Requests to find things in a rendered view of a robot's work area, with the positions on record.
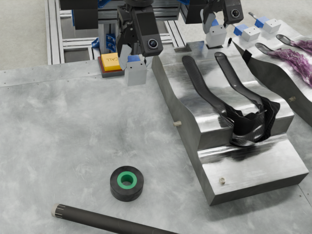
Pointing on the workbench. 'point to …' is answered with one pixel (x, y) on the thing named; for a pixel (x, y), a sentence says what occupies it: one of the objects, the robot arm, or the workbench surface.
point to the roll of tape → (114, 183)
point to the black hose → (103, 221)
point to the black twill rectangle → (246, 56)
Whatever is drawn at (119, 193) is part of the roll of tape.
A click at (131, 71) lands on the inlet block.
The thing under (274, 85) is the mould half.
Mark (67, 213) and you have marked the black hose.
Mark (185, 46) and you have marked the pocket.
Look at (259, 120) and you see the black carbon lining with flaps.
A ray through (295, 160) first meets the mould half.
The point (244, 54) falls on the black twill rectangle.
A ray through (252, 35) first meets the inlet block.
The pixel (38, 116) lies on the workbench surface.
